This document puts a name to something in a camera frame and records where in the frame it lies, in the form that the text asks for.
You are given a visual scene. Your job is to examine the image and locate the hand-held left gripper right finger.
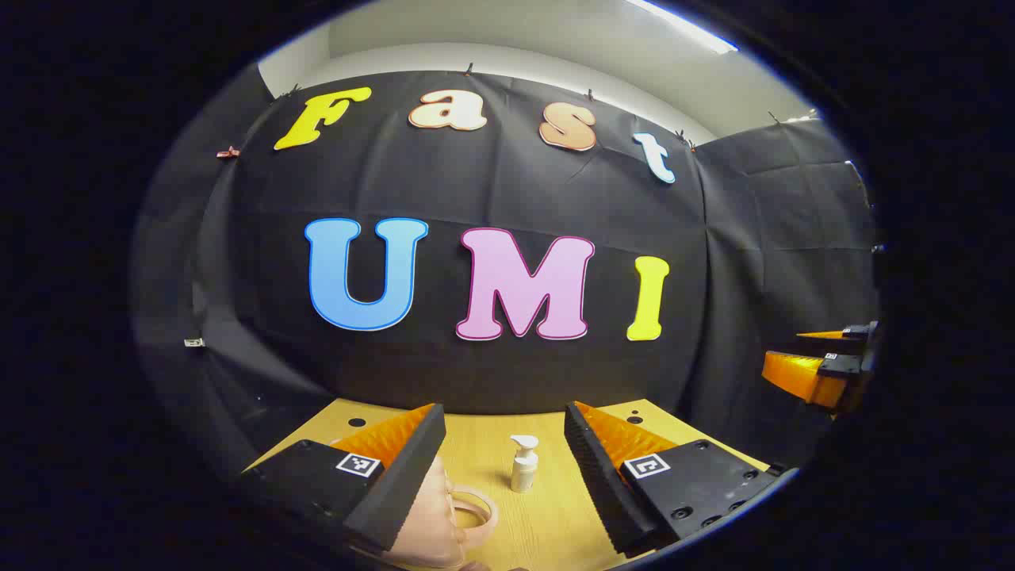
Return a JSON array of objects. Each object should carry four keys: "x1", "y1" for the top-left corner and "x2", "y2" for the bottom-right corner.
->
[{"x1": 564, "y1": 400, "x2": 786, "y2": 558}]

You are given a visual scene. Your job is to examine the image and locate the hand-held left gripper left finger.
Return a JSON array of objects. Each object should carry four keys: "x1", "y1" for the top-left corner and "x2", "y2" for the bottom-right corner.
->
[{"x1": 238, "y1": 403, "x2": 447, "y2": 553}]

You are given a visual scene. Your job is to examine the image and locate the white pump bottle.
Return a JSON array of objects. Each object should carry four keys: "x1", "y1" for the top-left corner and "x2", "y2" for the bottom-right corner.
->
[{"x1": 510, "y1": 434, "x2": 540, "y2": 494}]

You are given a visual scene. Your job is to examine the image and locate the black backdrop cloth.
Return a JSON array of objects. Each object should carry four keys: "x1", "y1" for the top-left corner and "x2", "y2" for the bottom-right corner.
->
[{"x1": 131, "y1": 67, "x2": 881, "y2": 477}]

